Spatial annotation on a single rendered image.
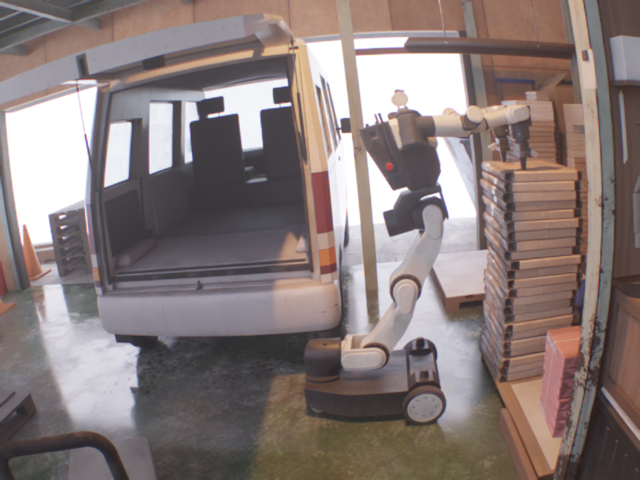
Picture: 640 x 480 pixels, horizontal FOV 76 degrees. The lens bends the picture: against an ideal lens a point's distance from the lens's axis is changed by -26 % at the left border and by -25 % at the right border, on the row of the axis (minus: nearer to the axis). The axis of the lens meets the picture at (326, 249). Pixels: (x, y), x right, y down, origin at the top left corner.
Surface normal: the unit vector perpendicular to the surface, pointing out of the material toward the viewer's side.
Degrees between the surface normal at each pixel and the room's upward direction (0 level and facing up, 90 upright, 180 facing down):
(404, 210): 90
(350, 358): 90
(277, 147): 93
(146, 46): 106
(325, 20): 90
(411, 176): 100
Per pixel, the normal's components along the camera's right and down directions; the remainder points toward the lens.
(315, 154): 0.24, -0.04
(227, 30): 0.04, 0.51
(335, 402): -0.43, 0.26
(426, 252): -0.31, 0.58
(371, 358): -0.10, 0.26
